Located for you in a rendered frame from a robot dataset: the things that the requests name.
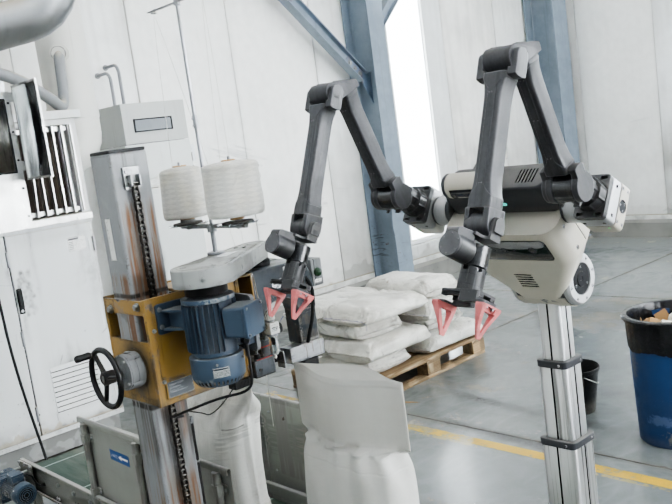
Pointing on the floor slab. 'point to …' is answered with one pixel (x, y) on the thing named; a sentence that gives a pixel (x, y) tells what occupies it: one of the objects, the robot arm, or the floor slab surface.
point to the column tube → (149, 414)
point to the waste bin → (651, 370)
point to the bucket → (590, 383)
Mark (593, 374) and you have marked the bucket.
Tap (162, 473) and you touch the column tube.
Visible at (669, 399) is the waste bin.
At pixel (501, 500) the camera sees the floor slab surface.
